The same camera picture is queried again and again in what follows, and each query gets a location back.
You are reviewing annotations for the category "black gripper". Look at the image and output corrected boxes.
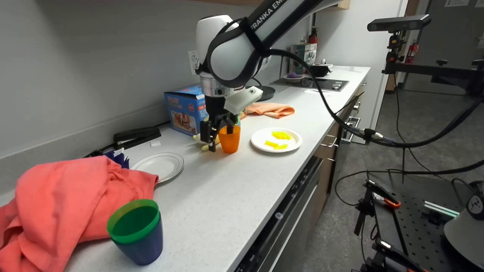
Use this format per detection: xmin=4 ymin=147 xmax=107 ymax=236
xmin=199 ymin=86 xmax=263 ymax=144

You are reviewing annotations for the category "blue play food box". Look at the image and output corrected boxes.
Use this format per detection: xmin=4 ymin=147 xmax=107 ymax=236
xmin=164 ymin=85 xmax=207 ymax=136

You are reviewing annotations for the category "orange plastic cup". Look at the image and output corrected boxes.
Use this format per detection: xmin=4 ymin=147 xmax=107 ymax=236
xmin=217 ymin=126 xmax=240 ymax=154

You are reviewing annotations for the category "empty white plate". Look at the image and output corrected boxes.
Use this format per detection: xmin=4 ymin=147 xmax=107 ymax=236
xmin=133 ymin=153 xmax=184 ymax=185

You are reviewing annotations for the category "small orange cloth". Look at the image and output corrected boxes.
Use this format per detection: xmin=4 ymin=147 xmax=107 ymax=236
xmin=244 ymin=103 xmax=294 ymax=120

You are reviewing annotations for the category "black stapler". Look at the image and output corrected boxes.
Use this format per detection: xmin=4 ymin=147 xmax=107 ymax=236
xmin=113 ymin=127 xmax=160 ymax=148

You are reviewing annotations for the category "black camera tripod arm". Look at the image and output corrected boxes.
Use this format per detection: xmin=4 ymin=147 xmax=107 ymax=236
xmin=382 ymin=59 xmax=484 ymax=97

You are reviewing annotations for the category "black round pan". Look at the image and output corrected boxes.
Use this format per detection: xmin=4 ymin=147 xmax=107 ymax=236
xmin=257 ymin=86 xmax=275 ymax=101

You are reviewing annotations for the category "white wall outlet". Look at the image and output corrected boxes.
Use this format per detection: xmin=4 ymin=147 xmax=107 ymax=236
xmin=187 ymin=50 xmax=199 ymax=76

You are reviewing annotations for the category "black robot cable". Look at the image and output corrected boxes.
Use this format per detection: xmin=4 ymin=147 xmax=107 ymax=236
xmin=261 ymin=47 xmax=484 ymax=209

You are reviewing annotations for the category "large coral cloth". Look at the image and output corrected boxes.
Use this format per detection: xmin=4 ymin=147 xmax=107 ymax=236
xmin=0 ymin=157 xmax=157 ymax=272

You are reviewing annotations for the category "yellow toy banana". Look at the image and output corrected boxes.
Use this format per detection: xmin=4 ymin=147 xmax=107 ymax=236
xmin=192 ymin=135 xmax=219 ymax=151

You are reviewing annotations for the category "yellow chip piece far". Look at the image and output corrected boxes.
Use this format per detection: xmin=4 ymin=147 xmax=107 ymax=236
xmin=272 ymin=132 xmax=291 ymax=139

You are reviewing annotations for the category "yellow chip piece near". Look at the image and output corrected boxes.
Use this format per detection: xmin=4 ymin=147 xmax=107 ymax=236
xmin=264 ymin=141 xmax=287 ymax=150

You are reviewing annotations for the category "yellow chip piece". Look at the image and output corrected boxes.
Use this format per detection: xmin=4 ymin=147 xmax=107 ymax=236
xmin=264 ymin=141 xmax=287 ymax=150
xmin=272 ymin=132 xmax=291 ymax=139

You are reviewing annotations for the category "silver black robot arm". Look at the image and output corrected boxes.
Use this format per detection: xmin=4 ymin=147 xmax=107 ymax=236
xmin=195 ymin=0 xmax=338 ymax=148

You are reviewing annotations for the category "blue small box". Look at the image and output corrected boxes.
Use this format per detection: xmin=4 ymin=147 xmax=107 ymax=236
xmin=105 ymin=150 xmax=128 ymax=169

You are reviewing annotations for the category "green and blue cup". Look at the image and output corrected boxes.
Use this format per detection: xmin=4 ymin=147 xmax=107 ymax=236
xmin=107 ymin=200 xmax=163 ymax=266

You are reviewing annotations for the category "white plate with chips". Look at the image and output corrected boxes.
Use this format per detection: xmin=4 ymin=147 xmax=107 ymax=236
xmin=249 ymin=127 xmax=302 ymax=154

